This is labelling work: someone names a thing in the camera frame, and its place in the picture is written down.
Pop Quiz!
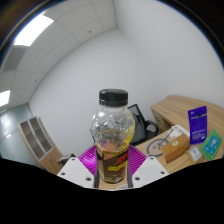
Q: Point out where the clear drink bottle black cap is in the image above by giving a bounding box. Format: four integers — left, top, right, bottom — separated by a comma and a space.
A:
90, 88, 137, 184

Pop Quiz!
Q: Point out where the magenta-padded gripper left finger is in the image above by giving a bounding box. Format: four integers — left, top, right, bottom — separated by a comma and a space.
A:
56, 144, 98, 189

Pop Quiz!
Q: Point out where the green flat package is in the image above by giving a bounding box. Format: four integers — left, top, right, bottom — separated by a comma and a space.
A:
199, 129, 224, 162

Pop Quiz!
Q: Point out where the purple standing pouch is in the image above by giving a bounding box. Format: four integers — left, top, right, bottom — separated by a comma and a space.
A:
187, 105, 208, 145

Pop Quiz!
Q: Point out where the ceiling air vent grille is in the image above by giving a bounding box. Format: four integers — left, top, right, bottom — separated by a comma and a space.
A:
3, 46, 28, 72

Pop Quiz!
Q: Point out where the wooden shelf cabinet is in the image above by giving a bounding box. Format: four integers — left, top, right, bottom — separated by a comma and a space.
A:
17, 116, 63, 176

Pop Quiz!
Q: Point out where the white paper sheet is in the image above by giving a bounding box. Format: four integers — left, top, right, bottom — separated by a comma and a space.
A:
170, 124, 191, 138

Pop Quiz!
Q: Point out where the wooden side desk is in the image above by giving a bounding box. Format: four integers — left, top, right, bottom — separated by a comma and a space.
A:
149, 94, 224, 134

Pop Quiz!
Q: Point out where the tan snack packet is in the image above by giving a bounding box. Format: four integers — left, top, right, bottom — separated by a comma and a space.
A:
185, 145, 204, 164

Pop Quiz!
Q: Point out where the rectangular ceiling light panel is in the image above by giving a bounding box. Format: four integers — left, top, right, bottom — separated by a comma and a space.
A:
0, 89, 11, 108
13, 13, 55, 48

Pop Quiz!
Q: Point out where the orange cardboard box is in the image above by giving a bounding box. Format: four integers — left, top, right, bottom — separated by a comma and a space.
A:
160, 133, 191, 164

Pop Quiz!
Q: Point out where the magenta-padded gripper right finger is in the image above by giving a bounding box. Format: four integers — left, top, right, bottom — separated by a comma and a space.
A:
126, 144, 169, 189

